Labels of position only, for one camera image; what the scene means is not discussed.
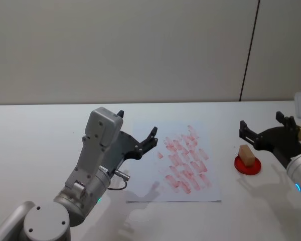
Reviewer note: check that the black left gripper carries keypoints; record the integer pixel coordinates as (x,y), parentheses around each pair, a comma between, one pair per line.
(126,146)

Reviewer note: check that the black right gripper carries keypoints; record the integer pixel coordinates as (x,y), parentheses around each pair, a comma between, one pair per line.
(278,140)

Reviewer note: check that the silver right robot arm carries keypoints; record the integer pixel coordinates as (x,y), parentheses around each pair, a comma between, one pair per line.
(299,170)

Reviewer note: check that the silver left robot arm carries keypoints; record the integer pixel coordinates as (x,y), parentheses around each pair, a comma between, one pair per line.
(90,160)

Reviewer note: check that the wooden stamp block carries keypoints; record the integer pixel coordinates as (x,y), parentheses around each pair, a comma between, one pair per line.
(246,155)

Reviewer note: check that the round red ink pad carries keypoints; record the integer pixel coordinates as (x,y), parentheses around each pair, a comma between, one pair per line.
(243,168)

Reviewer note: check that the white paper with red stamps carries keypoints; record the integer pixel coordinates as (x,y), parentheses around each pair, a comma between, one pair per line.
(180,163)

